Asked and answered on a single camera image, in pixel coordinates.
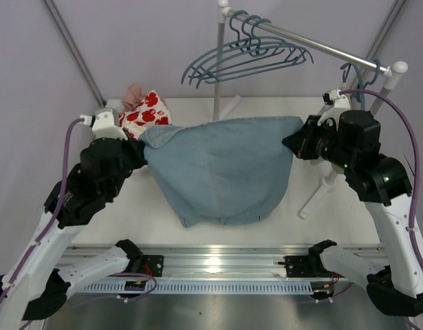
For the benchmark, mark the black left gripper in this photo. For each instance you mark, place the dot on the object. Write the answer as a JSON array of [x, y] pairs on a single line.
[[127, 153]]

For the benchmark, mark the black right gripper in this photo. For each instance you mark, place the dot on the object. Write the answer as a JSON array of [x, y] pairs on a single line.
[[304, 144]]

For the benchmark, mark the light blue denim skirt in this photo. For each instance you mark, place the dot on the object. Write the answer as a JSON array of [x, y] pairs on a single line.
[[230, 172]]

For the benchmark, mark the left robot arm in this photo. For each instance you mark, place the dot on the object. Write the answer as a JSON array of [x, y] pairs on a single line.
[[36, 288]]

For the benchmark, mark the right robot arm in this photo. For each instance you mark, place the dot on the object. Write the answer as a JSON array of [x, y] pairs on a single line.
[[352, 143]]

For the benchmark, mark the teal hanger holding cloth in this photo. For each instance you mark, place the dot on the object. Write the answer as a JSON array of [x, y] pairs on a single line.
[[360, 97]]

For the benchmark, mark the red poppy floral cloth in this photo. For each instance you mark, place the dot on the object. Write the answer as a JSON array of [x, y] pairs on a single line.
[[135, 124]]

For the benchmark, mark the pink cloth in basket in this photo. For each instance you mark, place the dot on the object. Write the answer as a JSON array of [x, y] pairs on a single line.
[[138, 99]]

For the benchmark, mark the white metal clothes rack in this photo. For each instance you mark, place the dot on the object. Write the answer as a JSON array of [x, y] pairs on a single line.
[[392, 74]]

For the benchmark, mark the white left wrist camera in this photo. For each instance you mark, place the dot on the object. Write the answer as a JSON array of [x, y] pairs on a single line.
[[105, 124]]

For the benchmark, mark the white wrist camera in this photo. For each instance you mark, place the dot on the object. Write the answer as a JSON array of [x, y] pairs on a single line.
[[335, 105], [105, 124]]

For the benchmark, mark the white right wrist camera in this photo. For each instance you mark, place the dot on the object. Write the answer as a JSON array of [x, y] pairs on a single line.
[[335, 105]]

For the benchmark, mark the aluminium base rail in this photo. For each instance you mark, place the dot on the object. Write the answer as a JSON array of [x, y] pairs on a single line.
[[221, 262]]

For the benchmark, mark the white slotted cable duct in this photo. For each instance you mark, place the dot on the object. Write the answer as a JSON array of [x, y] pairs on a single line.
[[212, 287]]

